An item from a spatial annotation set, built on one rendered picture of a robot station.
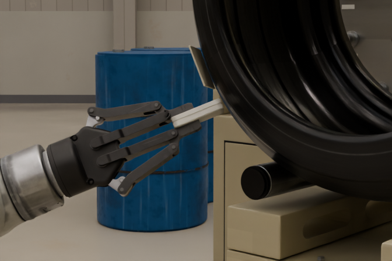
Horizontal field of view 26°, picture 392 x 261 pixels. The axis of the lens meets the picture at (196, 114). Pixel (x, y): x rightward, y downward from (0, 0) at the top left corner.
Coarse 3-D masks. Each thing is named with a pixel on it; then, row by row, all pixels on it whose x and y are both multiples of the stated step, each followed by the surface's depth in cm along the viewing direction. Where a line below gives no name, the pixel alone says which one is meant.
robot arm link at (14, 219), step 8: (0, 160) 111; (0, 168) 109; (0, 176) 108; (0, 184) 107; (0, 192) 107; (8, 192) 108; (0, 200) 106; (8, 200) 107; (0, 208) 106; (8, 208) 108; (0, 216) 107; (8, 216) 108; (16, 216) 109; (0, 224) 107; (8, 224) 109; (16, 224) 110; (0, 232) 109; (8, 232) 111
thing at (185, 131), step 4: (188, 124) 112; (192, 124) 112; (196, 124) 112; (200, 124) 112; (176, 128) 112; (180, 128) 112; (184, 128) 112; (188, 128) 112; (192, 128) 112; (196, 128) 112; (200, 128) 112; (180, 132) 112; (184, 132) 112; (188, 132) 112; (192, 132) 112; (180, 136) 112; (184, 136) 113; (172, 140) 112; (176, 140) 111; (176, 152) 111
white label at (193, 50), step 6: (192, 48) 114; (192, 54) 113; (198, 54) 116; (198, 60) 114; (198, 66) 113; (204, 66) 116; (198, 72) 113; (204, 72) 114; (204, 78) 113; (210, 78) 116; (204, 84) 112; (210, 84) 115
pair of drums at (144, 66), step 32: (96, 64) 464; (128, 64) 445; (160, 64) 444; (192, 64) 454; (96, 96) 468; (128, 96) 447; (160, 96) 446; (192, 96) 456; (160, 128) 448; (192, 160) 459; (160, 192) 451; (192, 192) 461; (128, 224) 455; (160, 224) 453; (192, 224) 463
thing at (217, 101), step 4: (216, 100) 112; (220, 100) 112; (204, 104) 112; (208, 104) 112; (212, 104) 112; (216, 104) 112; (192, 108) 112; (196, 108) 112; (200, 108) 112; (204, 108) 112; (184, 112) 112; (188, 112) 111; (192, 112) 111; (196, 112) 112; (176, 116) 111; (180, 116) 111; (184, 116) 111; (188, 116) 112; (172, 120) 111; (176, 120) 111
